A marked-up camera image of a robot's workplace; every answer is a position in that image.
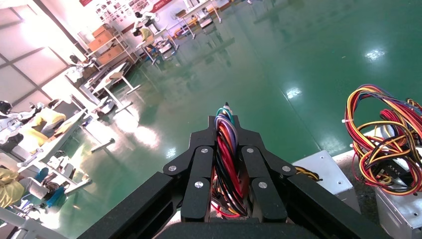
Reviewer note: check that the person in yellow vest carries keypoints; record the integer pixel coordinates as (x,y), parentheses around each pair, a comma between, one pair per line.
(46,122)
(145,34)
(10,191)

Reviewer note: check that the small brown cardboard carton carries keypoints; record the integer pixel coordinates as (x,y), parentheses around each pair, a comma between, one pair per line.
(100,30)

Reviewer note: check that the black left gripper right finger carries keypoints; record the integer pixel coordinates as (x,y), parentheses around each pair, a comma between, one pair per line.
(257,165)

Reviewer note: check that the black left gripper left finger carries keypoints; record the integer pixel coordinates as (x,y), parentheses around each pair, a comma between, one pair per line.
(197,165)

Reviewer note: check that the red wall banner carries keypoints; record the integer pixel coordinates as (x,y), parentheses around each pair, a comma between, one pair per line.
(161,5)

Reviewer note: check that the white humanoid robot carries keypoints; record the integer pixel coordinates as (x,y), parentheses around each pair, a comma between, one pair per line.
(79,71)
(16,118)
(146,18)

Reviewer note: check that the blue plastic object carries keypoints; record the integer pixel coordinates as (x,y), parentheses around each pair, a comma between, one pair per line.
(56,196)

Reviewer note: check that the white work table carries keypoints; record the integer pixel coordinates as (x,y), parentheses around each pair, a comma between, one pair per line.
(66,138)
(158,34)
(112,77)

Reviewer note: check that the wall photo posters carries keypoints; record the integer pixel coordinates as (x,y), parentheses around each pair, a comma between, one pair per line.
(122,8)

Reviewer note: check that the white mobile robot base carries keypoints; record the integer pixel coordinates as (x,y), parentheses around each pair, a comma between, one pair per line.
(206,22)

